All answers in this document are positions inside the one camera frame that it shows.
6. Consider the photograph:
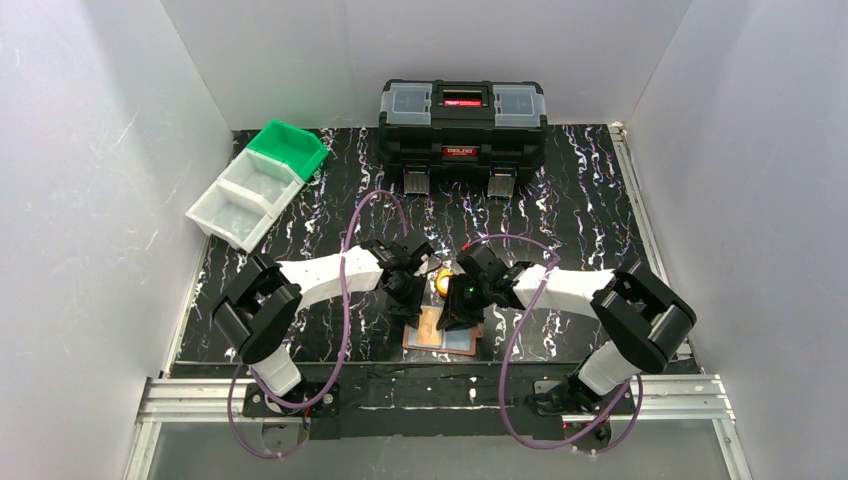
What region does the pink leather card holder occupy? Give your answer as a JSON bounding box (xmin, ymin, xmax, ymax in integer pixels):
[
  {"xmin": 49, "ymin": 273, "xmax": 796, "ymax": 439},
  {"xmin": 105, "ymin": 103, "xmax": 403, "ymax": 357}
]
[{"xmin": 402, "ymin": 306, "xmax": 483, "ymax": 356}]

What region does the orange credit card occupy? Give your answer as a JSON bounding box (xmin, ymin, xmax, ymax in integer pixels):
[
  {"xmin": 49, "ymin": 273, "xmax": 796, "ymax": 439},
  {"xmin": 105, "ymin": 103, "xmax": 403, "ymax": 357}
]
[{"xmin": 417, "ymin": 306, "xmax": 443, "ymax": 344}]

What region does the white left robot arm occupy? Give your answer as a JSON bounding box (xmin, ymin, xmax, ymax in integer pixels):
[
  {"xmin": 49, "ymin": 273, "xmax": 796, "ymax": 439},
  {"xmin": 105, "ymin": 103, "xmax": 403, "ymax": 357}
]
[{"xmin": 212, "ymin": 237, "xmax": 435, "ymax": 398}]

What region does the yellow tape measure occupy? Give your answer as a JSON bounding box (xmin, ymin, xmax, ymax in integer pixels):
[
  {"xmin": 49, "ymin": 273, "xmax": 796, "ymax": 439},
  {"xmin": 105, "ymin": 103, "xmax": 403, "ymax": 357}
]
[{"xmin": 434, "ymin": 269, "xmax": 453, "ymax": 299}]

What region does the black toolbox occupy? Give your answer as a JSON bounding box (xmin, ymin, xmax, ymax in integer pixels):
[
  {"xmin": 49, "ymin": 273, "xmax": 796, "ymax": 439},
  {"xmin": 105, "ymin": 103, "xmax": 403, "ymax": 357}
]
[{"xmin": 375, "ymin": 79, "xmax": 549, "ymax": 198}]

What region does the green plastic bin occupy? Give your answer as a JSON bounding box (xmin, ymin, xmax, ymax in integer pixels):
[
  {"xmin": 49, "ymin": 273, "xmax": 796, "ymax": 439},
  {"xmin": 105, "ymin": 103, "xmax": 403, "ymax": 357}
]
[{"xmin": 247, "ymin": 119, "xmax": 329, "ymax": 182}]

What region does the white bin near green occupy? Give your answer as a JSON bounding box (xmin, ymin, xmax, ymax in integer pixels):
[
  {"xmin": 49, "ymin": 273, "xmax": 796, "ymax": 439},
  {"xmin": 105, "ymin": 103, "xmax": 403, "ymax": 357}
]
[{"xmin": 218, "ymin": 149, "xmax": 305, "ymax": 217}]

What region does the white bin front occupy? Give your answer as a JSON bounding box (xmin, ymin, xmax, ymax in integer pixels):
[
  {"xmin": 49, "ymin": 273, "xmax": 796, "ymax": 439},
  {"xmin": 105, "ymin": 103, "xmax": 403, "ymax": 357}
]
[{"xmin": 186, "ymin": 181, "xmax": 273, "ymax": 253}]

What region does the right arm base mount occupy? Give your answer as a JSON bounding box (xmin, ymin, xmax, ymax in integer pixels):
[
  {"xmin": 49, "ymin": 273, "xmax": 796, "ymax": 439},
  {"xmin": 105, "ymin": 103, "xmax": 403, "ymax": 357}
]
[{"xmin": 527, "ymin": 380, "xmax": 636, "ymax": 453}]

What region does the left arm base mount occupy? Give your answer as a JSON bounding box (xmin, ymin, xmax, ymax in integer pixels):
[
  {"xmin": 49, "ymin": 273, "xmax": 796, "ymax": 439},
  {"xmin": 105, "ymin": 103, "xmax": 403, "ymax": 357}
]
[{"xmin": 238, "ymin": 381, "xmax": 342, "ymax": 418}]

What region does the aluminium frame rail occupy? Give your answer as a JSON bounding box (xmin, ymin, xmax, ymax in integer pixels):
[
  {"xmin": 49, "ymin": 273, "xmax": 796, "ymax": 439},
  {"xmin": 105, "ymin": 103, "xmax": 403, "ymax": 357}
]
[{"xmin": 124, "ymin": 372, "xmax": 752, "ymax": 479}]

